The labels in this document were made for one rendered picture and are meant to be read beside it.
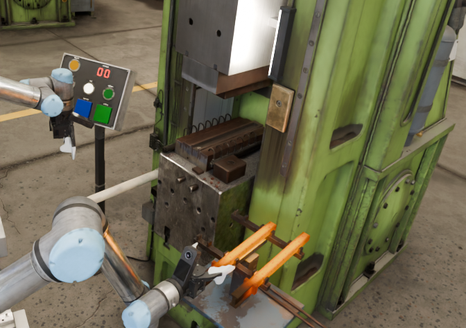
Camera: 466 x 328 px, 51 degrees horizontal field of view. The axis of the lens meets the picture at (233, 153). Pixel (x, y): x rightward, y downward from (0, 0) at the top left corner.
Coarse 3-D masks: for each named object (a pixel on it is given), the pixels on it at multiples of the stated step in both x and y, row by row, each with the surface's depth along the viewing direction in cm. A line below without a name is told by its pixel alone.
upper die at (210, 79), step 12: (192, 60) 194; (192, 72) 196; (204, 72) 191; (216, 72) 187; (252, 72) 202; (264, 72) 208; (204, 84) 193; (216, 84) 188; (228, 84) 194; (240, 84) 199
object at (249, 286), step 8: (304, 232) 178; (296, 240) 174; (304, 240) 174; (288, 248) 169; (296, 248) 170; (280, 256) 165; (288, 256) 167; (272, 264) 161; (280, 264) 163; (264, 272) 158; (272, 272) 160; (248, 280) 153; (256, 280) 154; (240, 288) 148; (248, 288) 149; (256, 288) 151; (232, 296) 146; (240, 296) 146; (248, 296) 152; (232, 304) 147; (240, 304) 149
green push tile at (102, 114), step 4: (96, 108) 221; (100, 108) 220; (104, 108) 220; (108, 108) 220; (112, 108) 220; (96, 112) 221; (100, 112) 220; (104, 112) 220; (108, 112) 219; (96, 116) 220; (100, 116) 220; (104, 116) 220; (108, 116) 219; (96, 120) 220; (100, 120) 220; (104, 120) 220; (108, 120) 219
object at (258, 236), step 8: (272, 224) 180; (256, 232) 174; (264, 232) 175; (248, 240) 170; (256, 240) 171; (240, 248) 166; (248, 248) 168; (232, 256) 162; (240, 256) 164; (216, 264) 157; (224, 264) 158
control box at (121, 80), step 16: (64, 64) 226; (80, 64) 224; (96, 64) 222; (80, 80) 224; (96, 80) 222; (112, 80) 221; (128, 80) 220; (80, 96) 223; (96, 96) 222; (112, 96) 220; (128, 96) 225; (112, 112) 220; (112, 128) 220
